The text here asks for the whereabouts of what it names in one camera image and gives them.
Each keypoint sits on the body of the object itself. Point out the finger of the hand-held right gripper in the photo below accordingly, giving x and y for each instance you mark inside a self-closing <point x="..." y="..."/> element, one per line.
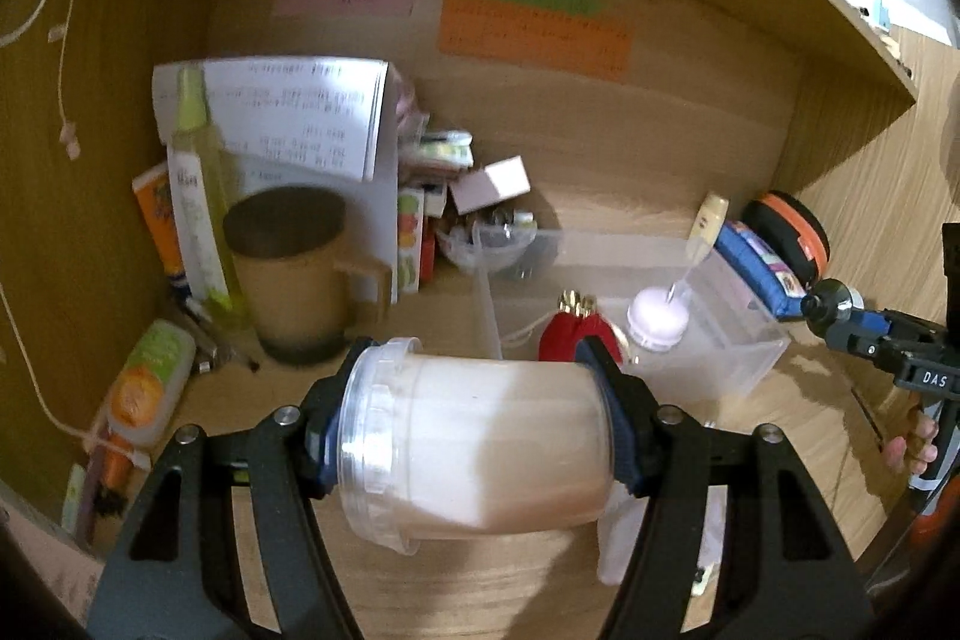
<point x="862" y="321"/>

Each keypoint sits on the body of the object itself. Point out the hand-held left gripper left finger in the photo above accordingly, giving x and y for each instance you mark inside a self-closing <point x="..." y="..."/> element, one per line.
<point x="320" y="437"/>

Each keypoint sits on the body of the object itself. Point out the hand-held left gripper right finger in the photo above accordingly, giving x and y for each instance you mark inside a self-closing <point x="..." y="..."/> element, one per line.
<point x="619" y="430"/>

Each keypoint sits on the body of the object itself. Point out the clear plastic storage box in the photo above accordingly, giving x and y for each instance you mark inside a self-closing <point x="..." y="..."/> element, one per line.
<point x="742" y="344"/>

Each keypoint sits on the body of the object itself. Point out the clear plastic jar white contents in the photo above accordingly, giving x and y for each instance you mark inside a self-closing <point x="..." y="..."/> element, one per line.
<point x="487" y="445"/>

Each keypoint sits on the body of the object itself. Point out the wooden desktop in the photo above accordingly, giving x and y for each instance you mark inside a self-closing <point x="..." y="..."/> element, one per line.
<point x="487" y="587"/>

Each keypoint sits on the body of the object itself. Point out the person's right hand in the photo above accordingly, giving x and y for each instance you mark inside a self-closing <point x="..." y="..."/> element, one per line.
<point x="911" y="449"/>

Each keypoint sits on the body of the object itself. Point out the red pouch gold clasp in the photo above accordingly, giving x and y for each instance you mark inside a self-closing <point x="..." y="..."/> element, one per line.
<point x="570" y="336"/>

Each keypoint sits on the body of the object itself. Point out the black case orange zipper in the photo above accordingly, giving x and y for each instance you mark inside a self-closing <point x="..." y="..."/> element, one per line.
<point x="795" y="235"/>

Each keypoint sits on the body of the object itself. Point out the blue patchwork pouch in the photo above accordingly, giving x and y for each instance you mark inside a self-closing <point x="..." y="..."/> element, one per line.
<point x="757" y="269"/>

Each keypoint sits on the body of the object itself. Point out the dark pens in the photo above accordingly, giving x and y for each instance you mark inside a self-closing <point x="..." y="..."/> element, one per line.
<point x="217" y="344"/>

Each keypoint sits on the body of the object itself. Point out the brown mug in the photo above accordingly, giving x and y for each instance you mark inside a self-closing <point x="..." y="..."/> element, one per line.
<point x="292" y="280"/>

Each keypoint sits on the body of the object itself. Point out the green orange cream tube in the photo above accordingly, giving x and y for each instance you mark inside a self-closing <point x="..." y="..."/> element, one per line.
<point x="146" y="385"/>

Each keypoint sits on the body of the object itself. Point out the small cream bottle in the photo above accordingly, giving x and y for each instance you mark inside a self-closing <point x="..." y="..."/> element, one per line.
<point x="709" y="220"/>

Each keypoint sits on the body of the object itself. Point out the fruit print box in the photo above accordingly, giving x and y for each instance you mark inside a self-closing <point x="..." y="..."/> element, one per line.
<point x="411" y="239"/>

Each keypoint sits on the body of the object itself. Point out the clear plastic bowl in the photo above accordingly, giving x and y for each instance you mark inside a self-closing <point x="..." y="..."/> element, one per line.
<point x="480" y="250"/>

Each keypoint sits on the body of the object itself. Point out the green spray bottle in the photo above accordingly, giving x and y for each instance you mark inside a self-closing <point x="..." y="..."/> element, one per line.
<point x="199" y="212"/>

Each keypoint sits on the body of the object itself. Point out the orange box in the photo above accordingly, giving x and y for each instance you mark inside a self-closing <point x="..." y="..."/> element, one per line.
<point x="157" y="220"/>

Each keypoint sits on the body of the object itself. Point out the small white cardboard box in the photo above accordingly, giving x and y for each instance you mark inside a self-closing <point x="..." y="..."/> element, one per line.
<point x="495" y="183"/>

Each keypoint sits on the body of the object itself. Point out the stack of books and papers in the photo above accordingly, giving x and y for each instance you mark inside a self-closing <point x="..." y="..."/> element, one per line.
<point x="439" y="149"/>

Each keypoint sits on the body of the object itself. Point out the white printed receipt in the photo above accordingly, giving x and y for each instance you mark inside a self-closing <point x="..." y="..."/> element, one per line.
<point x="300" y="108"/>

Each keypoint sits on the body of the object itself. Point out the orange paper note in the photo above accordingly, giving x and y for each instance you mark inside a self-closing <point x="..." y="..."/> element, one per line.
<point x="532" y="36"/>

